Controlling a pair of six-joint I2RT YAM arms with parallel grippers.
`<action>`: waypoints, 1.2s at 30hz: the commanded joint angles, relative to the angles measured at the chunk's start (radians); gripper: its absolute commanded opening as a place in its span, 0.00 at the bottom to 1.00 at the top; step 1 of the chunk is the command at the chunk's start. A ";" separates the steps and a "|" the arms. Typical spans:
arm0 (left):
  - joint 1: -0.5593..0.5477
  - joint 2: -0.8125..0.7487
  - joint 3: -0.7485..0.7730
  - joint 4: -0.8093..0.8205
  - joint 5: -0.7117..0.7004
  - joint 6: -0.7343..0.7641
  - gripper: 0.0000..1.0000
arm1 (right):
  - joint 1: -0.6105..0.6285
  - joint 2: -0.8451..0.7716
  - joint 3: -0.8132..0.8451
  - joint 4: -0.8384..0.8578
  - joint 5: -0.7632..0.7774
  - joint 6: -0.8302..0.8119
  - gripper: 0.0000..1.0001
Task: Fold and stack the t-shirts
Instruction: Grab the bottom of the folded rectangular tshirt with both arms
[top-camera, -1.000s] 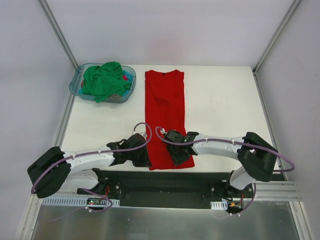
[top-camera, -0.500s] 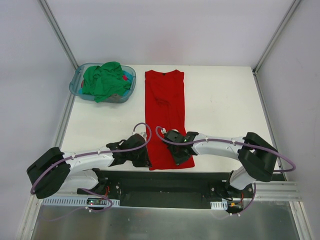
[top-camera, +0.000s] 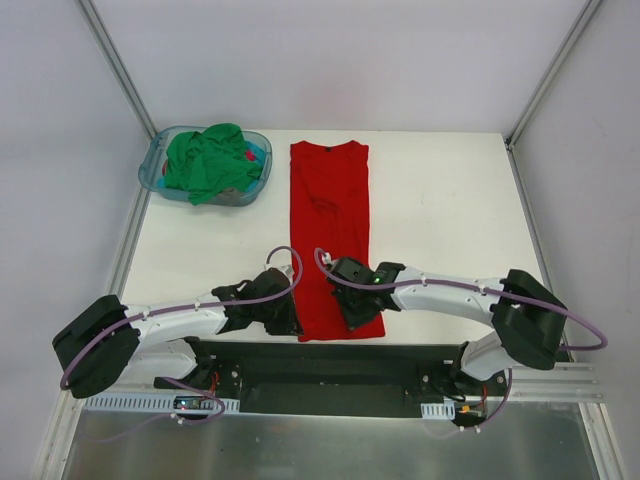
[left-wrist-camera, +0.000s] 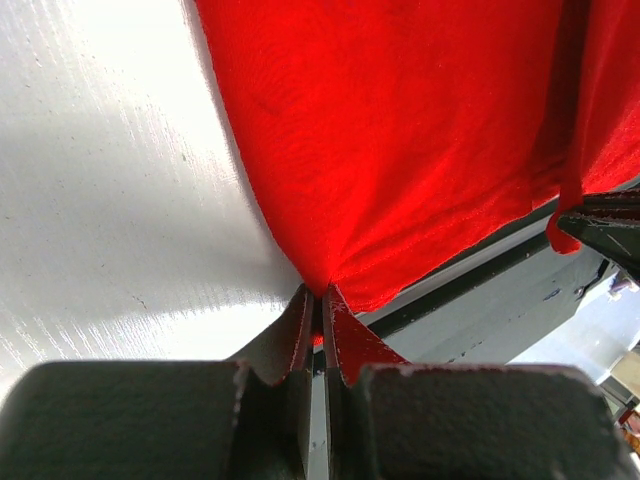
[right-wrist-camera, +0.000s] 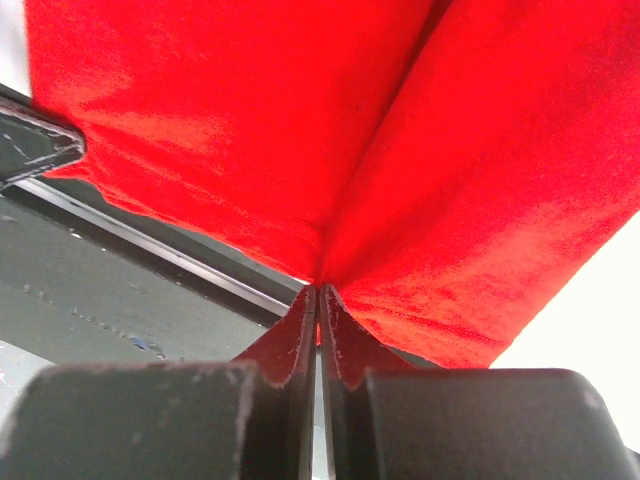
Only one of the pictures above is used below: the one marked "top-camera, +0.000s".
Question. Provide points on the left white slotted cable duct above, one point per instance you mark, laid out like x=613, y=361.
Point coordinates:
x=160, y=403

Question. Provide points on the green t shirt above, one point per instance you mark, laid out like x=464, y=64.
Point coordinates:
x=203, y=163

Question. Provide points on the red t shirt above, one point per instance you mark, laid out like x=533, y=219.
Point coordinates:
x=329, y=209

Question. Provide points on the right aluminium frame post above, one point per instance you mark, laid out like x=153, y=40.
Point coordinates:
x=575, y=34

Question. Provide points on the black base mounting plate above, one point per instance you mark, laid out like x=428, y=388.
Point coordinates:
x=389, y=381

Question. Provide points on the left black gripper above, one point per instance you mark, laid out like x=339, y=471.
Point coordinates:
x=282, y=315

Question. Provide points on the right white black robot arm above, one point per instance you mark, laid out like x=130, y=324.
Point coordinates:
x=525, y=329

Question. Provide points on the grey t shirt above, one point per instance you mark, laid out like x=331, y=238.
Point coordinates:
x=230, y=197

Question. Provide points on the clear blue plastic basket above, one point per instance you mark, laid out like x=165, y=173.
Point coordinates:
x=154, y=164

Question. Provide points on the white slotted cable duct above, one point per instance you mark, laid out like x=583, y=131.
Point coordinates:
x=438, y=411
x=160, y=403

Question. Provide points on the left aluminium frame post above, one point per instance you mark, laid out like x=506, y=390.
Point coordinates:
x=108, y=48

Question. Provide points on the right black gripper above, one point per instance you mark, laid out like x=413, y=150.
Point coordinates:
x=353, y=308

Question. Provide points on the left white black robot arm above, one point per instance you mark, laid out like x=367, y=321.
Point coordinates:
x=110, y=343

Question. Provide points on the aluminium frame post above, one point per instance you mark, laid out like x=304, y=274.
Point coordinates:
x=575, y=34
x=108, y=48

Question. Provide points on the right white slotted cable duct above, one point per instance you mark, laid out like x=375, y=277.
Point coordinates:
x=438, y=411

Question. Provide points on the aluminium front rail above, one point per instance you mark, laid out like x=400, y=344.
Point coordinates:
x=566, y=383

